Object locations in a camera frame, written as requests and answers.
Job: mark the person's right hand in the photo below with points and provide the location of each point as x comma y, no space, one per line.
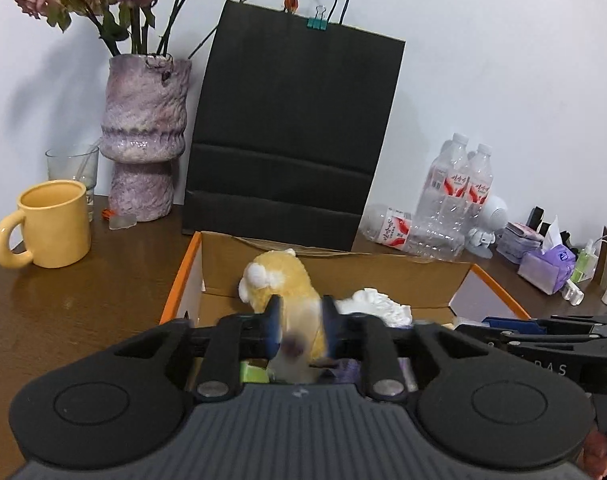
598,452

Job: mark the grey purple pouch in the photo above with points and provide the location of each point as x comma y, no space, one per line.
518,242

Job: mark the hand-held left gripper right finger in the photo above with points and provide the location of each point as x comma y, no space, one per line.
331,325

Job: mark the small white bottle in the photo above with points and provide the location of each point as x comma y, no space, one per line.
573,292

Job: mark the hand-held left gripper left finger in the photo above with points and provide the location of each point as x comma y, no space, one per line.
273,325

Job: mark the white robot figurine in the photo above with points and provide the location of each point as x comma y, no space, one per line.
496,212

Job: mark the yellow mug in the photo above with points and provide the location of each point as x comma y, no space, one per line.
53,225

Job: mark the small clear plastic piece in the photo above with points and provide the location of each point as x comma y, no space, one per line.
123,222

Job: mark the clear drinking glass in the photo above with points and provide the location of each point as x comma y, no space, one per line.
73,165

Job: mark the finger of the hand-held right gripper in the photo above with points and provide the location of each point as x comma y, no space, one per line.
513,325
533,339

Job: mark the orange cardboard box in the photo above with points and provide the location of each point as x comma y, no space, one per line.
333,270

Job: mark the purple tissue pack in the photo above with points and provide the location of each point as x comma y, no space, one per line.
546,265

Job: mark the clear plastic bag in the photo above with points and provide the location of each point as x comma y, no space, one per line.
293,360

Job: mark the green spray bottle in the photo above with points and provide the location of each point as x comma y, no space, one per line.
583,260

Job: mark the white tissue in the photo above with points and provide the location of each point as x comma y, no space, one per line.
373,305

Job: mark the black paper bag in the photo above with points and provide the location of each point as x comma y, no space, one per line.
293,110

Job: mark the green binder clip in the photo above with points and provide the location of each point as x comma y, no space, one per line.
316,22

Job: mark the yellow plush toy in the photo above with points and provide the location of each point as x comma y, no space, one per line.
283,275

